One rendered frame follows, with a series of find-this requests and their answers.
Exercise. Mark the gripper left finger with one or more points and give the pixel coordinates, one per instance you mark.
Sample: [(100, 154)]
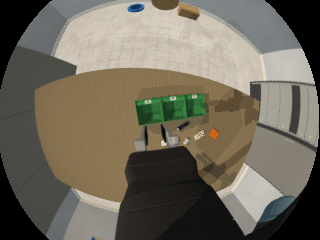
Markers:
[(140, 143)]

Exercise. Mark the beige domino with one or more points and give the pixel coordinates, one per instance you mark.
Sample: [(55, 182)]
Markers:
[(199, 135)]

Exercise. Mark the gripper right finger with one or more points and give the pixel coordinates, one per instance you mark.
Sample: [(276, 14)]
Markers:
[(169, 138)]

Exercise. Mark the green rack of three bins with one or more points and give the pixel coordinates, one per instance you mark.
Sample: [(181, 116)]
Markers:
[(170, 111)]

